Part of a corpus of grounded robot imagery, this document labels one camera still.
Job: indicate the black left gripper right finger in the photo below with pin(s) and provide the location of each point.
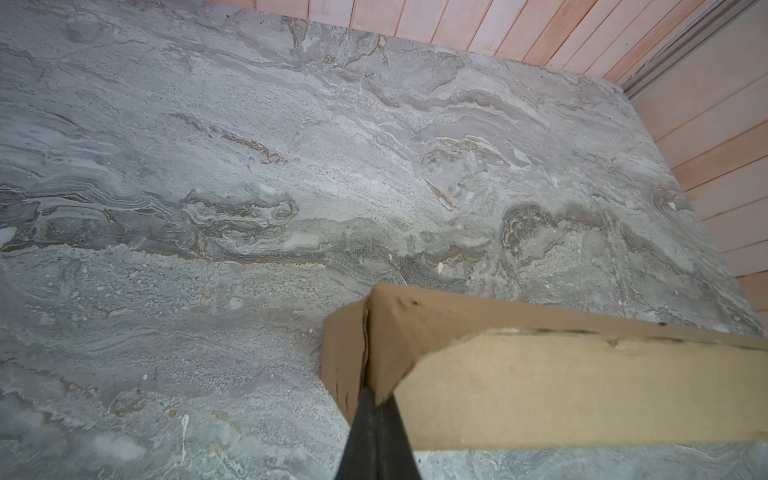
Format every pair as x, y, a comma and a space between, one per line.
394, 455

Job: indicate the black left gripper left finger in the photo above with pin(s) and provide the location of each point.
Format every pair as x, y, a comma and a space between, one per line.
359, 458

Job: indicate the brown cardboard box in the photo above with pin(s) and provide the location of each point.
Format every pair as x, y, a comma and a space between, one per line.
476, 373

